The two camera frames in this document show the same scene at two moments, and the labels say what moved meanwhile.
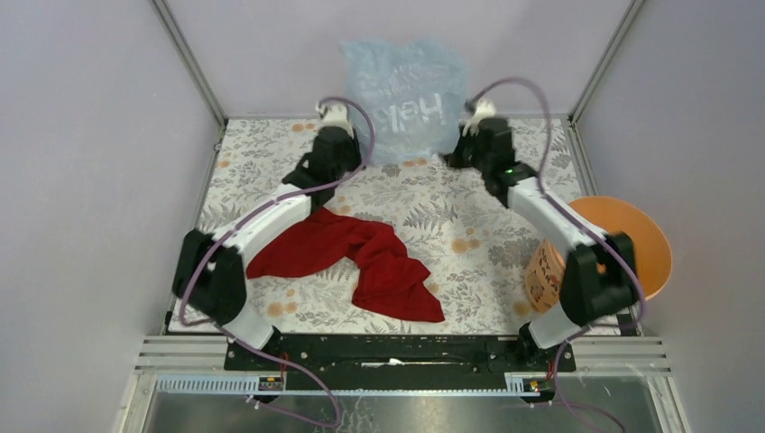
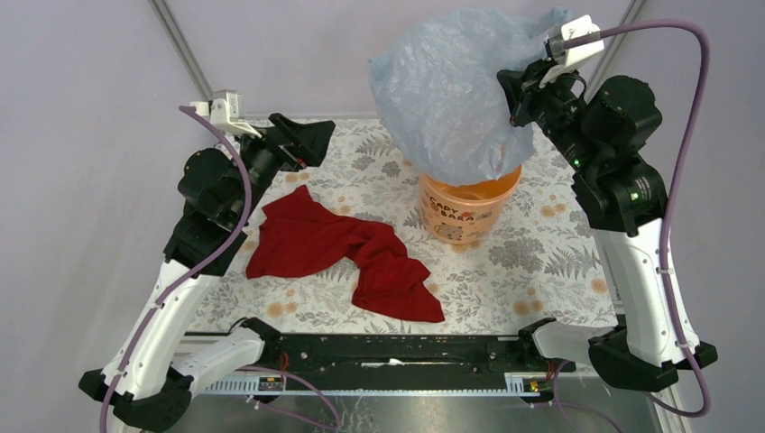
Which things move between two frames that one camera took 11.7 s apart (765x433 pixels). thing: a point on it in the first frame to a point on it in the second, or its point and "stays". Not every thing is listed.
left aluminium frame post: (188, 55) stays
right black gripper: (452, 159) to (513, 83)
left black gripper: (355, 148) to (311, 138)
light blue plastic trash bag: (404, 97) to (437, 77)
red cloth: (390, 281) stays
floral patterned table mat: (472, 249) stays
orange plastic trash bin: (648, 250) to (465, 214)
